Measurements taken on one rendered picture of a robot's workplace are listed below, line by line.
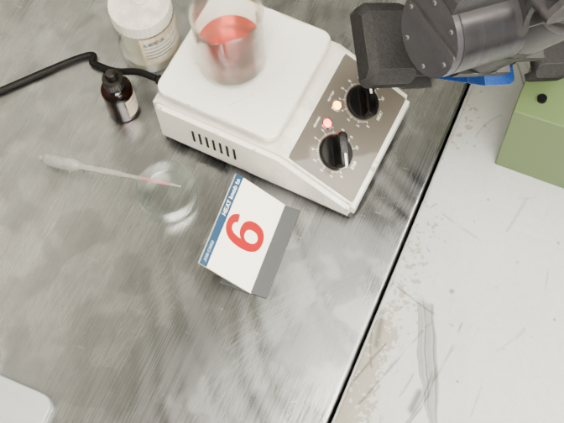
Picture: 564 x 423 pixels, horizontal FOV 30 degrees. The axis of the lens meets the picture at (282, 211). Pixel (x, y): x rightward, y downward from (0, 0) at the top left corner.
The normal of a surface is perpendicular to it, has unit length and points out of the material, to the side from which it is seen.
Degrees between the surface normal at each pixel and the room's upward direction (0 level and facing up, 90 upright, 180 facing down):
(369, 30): 28
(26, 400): 0
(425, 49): 73
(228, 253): 40
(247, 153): 90
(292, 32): 0
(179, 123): 90
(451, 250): 0
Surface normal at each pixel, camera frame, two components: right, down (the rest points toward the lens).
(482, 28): 0.48, 0.13
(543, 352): -0.04, -0.39
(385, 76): 0.38, 0.60
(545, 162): -0.40, 0.85
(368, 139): 0.41, -0.15
